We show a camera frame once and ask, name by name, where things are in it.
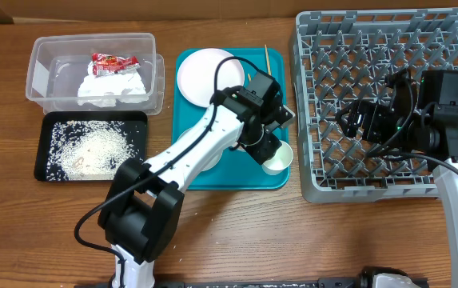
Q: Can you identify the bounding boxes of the white paper cup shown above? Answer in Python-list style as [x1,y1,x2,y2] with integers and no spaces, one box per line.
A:
[261,141,293,175]

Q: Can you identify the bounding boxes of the small grey rice bowl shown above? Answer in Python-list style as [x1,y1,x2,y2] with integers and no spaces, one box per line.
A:
[177,129,222,171]

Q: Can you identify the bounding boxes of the white napkin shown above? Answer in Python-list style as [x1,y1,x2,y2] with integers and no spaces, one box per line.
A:
[78,62,149,108]

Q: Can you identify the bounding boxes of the red snack wrapper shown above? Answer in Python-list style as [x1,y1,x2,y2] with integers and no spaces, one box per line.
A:
[92,53,140,76]

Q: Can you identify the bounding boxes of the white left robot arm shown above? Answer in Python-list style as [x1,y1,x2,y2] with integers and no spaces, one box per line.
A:
[74,70,293,287]

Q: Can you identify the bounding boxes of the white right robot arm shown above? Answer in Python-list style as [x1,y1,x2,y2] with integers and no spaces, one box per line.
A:
[336,69,458,287]

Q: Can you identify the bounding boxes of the grey dishwasher rack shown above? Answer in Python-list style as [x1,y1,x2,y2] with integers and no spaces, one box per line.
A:
[289,6,458,204]

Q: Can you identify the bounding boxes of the teal serving tray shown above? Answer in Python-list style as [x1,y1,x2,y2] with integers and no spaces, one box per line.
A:
[172,47,290,190]

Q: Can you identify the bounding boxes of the large white plate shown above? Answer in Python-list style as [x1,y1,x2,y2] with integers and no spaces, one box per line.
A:
[176,48,245,108]

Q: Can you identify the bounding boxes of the wooden chopstick right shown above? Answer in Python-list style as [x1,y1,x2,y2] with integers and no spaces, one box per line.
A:
[265,45,272,76]

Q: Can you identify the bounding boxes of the pile of rice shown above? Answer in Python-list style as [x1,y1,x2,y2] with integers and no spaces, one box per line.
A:
[45,120,143,182]

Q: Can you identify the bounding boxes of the black tray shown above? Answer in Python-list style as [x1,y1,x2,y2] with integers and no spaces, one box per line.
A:
[34,111,148,182]

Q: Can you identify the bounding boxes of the clear plastic bin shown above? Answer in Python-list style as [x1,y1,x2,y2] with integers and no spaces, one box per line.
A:
[26,33,157,102]

